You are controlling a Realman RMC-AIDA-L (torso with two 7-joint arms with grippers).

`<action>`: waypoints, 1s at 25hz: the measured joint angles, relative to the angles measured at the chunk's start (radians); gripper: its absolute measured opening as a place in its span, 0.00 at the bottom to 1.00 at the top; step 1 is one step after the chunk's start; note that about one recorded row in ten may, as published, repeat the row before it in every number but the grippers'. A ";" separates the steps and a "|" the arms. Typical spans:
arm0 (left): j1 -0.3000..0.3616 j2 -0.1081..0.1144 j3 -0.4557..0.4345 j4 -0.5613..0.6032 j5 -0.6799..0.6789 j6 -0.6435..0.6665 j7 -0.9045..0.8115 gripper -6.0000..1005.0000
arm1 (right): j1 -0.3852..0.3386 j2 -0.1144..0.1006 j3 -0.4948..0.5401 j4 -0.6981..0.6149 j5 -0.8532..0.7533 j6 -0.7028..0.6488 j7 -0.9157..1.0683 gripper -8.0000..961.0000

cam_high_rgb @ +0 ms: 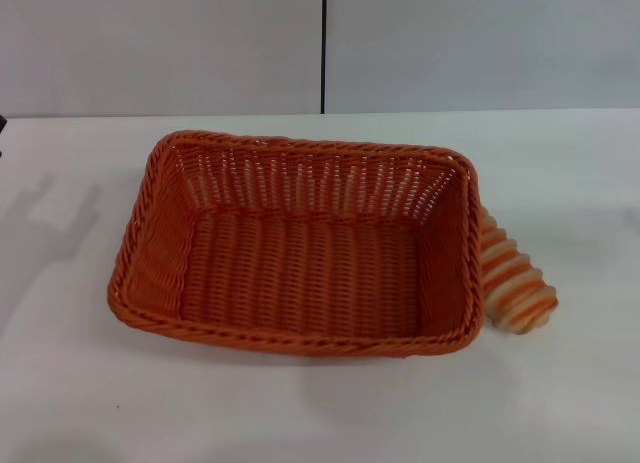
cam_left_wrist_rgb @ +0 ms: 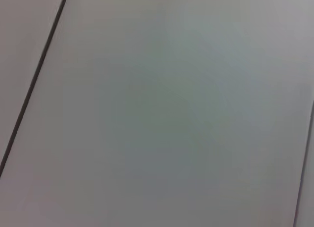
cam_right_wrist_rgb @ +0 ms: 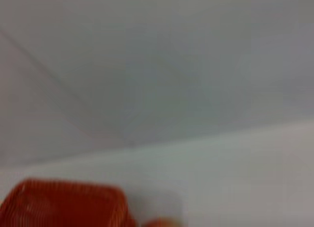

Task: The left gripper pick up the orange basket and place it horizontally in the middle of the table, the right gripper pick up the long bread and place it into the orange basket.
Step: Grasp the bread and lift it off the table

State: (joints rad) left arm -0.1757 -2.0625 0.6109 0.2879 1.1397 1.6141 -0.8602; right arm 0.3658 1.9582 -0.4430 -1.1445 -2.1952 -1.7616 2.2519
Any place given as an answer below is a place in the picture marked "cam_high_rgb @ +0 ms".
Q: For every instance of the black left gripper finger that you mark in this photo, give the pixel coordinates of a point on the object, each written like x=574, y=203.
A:
x=2, y=133

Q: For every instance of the orange woven plastic basket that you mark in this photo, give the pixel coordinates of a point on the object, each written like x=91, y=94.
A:
x=300, y=268

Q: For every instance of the orange cream striped toy bread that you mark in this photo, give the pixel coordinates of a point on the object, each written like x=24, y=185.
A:
x=510, y=283

